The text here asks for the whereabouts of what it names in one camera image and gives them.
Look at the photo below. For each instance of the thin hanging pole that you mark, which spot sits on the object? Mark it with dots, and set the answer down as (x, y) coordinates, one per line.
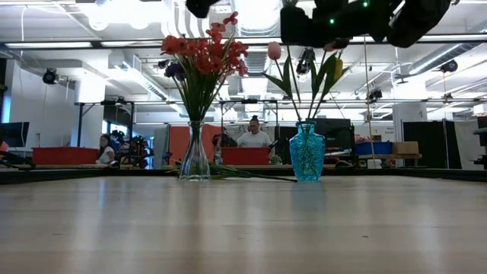
(367, 76)

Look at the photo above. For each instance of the dark background robot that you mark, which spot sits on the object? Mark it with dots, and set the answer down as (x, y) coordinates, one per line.
(139, 152)

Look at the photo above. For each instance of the black aluminium table frame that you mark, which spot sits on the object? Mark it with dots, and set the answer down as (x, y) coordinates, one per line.
(76, 177)

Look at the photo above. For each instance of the black partition panel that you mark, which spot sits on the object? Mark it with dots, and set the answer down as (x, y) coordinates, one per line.
(433, 144)

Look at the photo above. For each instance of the black monitor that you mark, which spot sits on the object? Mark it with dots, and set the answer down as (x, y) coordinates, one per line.
(336, 133)

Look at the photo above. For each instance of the orange partition panel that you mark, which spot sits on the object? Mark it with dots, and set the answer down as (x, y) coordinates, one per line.
(179, 141)

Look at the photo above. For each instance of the clear glass vase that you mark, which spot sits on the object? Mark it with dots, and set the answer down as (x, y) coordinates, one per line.
(195, 163)

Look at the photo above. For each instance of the white pillar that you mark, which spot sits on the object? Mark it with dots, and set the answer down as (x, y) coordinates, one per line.
(409, 122)

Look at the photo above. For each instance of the brown cardboard box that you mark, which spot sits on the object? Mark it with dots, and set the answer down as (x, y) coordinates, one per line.
(405, 147)

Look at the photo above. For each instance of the blue plastic bin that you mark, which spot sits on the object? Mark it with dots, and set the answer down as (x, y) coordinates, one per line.
(373, 148)

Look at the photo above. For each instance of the wooden work table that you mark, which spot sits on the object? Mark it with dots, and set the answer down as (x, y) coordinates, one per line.
(403, 156)

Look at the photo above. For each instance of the dark computer monitor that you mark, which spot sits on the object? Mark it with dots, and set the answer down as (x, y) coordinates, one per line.
(13, 134)

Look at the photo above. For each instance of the black ceiling camera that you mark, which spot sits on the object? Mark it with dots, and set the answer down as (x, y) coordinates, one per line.
(449, 65)
(49, 76)
(375, 95)
(304, 66)

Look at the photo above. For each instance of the black frame workstation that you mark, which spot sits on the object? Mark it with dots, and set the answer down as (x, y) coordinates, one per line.
(249, 101)
(114, 102)

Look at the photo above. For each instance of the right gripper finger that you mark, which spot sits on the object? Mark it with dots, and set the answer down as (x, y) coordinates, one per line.
(201, 7)

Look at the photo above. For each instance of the red plastic bin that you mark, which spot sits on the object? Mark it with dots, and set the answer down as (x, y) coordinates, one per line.
(245, 156)
(64, 156)

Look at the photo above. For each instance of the blue glass vase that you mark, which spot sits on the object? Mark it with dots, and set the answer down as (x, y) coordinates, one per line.
(307, 156)

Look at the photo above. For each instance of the silver ceiling duct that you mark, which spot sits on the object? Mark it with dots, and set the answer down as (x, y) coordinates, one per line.
(422, 64)

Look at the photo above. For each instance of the black equipment stand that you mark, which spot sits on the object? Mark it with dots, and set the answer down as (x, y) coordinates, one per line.
(482, 141)

